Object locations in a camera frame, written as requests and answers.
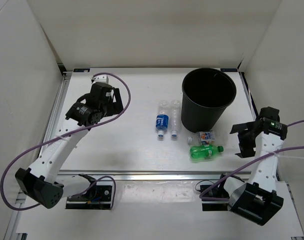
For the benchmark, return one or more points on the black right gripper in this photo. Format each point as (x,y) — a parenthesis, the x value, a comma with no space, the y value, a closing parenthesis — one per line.
(246,150)

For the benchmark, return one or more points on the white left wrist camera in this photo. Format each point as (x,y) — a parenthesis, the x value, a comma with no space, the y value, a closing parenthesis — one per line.
(100,78)

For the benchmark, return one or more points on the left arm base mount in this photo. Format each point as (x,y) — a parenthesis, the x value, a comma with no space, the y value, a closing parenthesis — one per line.
(100,195)

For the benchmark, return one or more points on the aluminium left frame rail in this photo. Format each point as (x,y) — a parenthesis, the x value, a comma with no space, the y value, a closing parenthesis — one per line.
(57,107)

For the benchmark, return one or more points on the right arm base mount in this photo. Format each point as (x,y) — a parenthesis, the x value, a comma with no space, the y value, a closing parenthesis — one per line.
(218,197)

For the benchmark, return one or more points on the aluminium front table rail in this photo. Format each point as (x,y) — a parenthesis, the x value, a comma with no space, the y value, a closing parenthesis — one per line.
(125,175)

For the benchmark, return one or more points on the blue label plastic bottle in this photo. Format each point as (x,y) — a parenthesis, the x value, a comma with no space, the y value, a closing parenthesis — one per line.
(162,118)

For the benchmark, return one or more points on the black plastic waste bin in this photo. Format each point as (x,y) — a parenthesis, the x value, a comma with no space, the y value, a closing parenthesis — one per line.
(206,93)

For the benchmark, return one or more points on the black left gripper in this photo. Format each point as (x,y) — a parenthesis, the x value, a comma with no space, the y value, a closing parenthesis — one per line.
(115,107)

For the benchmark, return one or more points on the clear crushed plastic bottle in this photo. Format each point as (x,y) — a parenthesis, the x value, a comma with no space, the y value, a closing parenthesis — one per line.
(175,118)

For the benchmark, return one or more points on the green plastic bottle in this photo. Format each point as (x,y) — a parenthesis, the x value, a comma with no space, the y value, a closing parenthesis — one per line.
(205,151)

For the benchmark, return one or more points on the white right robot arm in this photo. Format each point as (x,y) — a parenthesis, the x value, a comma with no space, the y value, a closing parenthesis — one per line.
(256,199)

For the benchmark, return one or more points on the orange blue label bottle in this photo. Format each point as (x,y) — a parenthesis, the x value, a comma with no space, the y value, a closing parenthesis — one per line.
(202,138)

